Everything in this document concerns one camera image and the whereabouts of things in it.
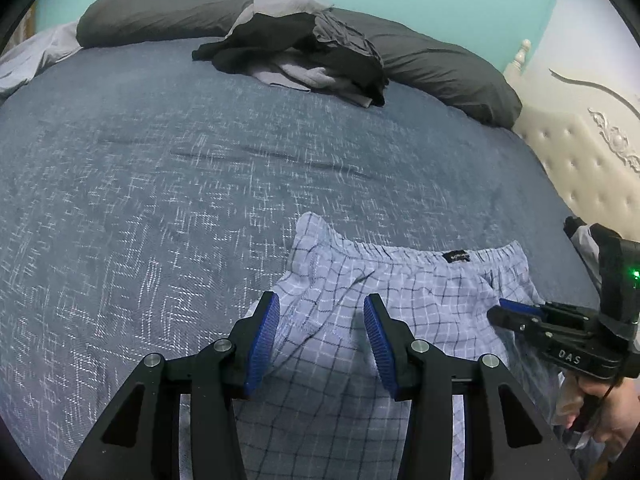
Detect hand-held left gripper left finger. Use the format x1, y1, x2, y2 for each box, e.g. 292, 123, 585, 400
62, 291, 281, 480

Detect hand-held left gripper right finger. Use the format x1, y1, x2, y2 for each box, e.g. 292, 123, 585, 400
363, 294, 581, 480

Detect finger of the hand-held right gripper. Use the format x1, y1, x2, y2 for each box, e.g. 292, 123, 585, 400
486, 306, 557, 344
498, 297, 549, 318

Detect blue plaid shorts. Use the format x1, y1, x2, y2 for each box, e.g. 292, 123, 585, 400
232, 212, 557, 480

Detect person's right hand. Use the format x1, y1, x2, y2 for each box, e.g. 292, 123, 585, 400
556, 375, 640, 454

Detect folded grey garment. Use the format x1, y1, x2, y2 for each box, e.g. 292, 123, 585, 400
570, 225, 602, 288

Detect cream tufted headboard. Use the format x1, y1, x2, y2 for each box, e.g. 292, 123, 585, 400
502, 38, 640, 261

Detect blue-grey patterned bed blanket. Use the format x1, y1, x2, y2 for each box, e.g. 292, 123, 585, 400
0, 35, 601, 480

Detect dark grey pillow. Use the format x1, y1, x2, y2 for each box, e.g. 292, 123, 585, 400
76, 0, 254, 49
330, 7, 524, 129

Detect crumpled light grey garment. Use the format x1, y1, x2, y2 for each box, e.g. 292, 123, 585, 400
250, 55, 375, 109

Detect crumpled dark grey garment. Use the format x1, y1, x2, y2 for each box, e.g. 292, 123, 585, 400
312, 10, 385, 70

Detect crumpled black garment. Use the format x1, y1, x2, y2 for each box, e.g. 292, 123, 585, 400
192, 12, 391, 107

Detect white bed sheet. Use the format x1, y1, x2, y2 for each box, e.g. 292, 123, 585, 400
0, 21, 84, 99

